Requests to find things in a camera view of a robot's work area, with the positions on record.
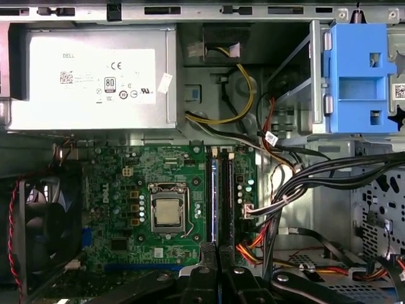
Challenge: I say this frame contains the blue drive carrier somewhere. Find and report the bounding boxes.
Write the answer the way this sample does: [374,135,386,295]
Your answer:
[321,23,398,134]

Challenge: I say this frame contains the wire locking lever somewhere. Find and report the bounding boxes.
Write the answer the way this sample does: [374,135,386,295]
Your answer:
[182,186,195,239]

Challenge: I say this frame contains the metal socket cover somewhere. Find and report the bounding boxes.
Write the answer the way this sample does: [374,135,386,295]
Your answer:
[148,182,190,234]

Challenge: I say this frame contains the orange and red wires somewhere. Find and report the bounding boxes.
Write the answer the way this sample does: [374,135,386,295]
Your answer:
[235,215,279,263]

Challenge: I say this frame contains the black PC case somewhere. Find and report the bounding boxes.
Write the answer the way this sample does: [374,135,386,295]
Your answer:
[0,0,405,304]

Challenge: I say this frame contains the perforated metal disk bay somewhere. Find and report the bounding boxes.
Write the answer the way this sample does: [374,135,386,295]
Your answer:
[349,139,405,286]

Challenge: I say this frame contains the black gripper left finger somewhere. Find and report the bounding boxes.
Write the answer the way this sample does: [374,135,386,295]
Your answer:
[78,242,220,304]

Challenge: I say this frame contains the black cable bundle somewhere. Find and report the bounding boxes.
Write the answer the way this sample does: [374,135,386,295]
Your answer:
[268,151,405,229]

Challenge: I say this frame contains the blue expansion slot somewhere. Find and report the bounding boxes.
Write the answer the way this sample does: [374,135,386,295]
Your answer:
[103,263,185,274]

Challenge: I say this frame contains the silver power supply unit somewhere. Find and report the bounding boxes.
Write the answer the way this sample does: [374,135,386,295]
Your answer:
[6,23,178,130]

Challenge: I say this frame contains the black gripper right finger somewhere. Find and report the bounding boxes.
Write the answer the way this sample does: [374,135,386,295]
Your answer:
[220,243,362,304]

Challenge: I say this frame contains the silver CPU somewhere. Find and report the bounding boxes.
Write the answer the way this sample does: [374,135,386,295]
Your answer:
[156,199,181,224]

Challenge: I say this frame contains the white barcode cable tag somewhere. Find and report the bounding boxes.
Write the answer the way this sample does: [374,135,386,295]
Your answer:
[264,130,280,146]

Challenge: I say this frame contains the red and black twisted wire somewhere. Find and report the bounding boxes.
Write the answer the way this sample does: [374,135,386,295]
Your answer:
[7,180,32,292]

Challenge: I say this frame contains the yellow wires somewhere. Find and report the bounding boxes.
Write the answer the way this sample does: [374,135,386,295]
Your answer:
[185,47,256,127]

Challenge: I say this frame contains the green motherboard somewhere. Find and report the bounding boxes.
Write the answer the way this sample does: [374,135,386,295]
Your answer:
[80,144,257,276]

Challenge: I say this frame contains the black case fan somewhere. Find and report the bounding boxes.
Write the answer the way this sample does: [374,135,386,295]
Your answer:
[12,177,84,286]

